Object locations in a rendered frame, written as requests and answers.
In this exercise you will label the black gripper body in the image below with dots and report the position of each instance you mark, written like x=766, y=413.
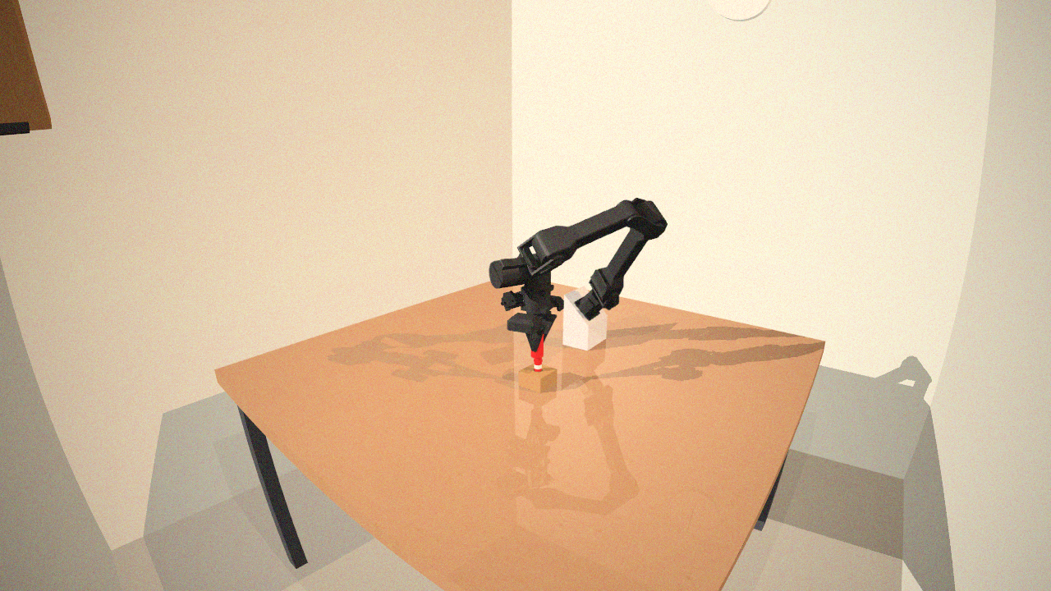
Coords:
x=538, y=303

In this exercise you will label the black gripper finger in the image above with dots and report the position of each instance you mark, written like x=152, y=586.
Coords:
x=548, y=321
x=535, y=339

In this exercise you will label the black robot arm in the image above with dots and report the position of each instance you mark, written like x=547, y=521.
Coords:
x=556, y=245

